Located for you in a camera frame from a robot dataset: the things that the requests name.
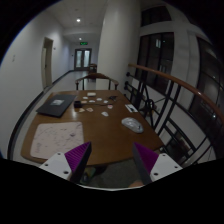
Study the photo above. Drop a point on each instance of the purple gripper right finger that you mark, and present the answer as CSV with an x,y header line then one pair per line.
x,y
153,166

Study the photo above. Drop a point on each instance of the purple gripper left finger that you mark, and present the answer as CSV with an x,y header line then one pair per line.
x,y
70,165

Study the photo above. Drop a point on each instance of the white computer mouse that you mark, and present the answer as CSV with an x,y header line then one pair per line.
x,y
132,124

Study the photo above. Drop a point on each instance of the wooden railing with black bars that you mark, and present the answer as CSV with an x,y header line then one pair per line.
x,y
189,124

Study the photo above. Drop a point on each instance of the dark closed laptop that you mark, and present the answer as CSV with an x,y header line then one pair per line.
x,y
56,105

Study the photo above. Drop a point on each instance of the small black box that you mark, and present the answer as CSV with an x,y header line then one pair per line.
x,y
77,104

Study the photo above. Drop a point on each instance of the white rectangular card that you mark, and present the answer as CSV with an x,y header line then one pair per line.
x,y
131,108

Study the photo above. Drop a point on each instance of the small white paper piece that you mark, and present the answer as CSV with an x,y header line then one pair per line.
x,y
105,114

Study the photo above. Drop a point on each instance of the glass double door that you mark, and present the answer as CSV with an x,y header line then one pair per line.
x,y
82,59

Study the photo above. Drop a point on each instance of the side doorway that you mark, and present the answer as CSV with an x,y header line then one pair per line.
x,y
46,62

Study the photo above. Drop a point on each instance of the green exit sign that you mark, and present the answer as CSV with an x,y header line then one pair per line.
x,y
83,43

